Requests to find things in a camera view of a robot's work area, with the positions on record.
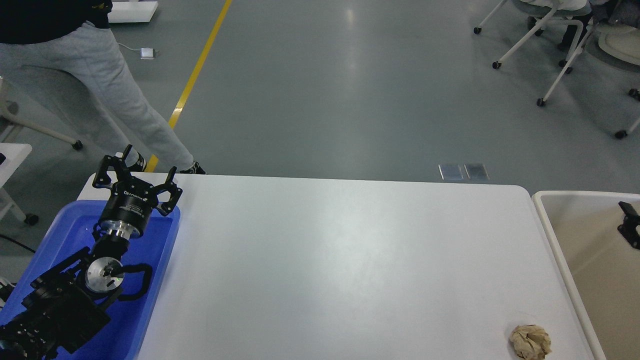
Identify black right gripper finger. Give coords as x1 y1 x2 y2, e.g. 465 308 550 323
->
617 201 640 249

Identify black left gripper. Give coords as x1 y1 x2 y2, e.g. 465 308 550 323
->
92 145 184 239

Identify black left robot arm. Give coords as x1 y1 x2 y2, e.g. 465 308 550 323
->
1 145 183 360

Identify beige plastic bin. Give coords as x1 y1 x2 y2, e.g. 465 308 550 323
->
532 190 640 360

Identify blue plastic tray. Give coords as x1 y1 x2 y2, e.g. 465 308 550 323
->
0 200 181 360

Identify white side table left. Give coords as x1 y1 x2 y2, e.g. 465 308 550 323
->
0 142 39 226

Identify white power adapter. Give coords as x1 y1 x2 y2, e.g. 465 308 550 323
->
118 42 158 60

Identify white chair base left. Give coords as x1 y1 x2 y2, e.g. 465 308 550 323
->
0 77 83 151

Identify crumpled brown paper ball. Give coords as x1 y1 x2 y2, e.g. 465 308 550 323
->
509 325 553 360

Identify person in grey trousers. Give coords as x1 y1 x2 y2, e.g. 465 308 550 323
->
0 0 205 174

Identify metal floor plate right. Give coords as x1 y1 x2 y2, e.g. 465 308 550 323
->
464 162 490 181

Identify metal floor plate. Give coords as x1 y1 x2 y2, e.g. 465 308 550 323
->
438 164 466 182
464 162 490 181

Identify white foam block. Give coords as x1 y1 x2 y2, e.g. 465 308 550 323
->
108 0 159 24

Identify metal floor plate left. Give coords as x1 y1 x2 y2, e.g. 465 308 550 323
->
438 164 466 182

